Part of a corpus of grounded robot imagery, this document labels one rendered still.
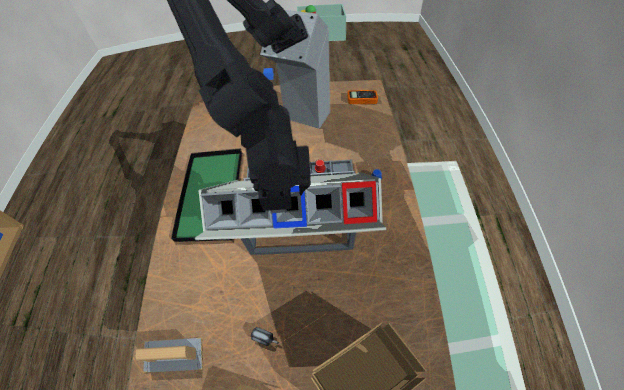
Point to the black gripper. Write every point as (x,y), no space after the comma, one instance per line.
(304,165)

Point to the grey bank of square funnels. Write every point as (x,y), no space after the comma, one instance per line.
(242,224)

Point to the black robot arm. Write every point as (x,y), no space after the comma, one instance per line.
(272,154)

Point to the blue square band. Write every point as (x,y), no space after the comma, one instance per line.
(292,223)

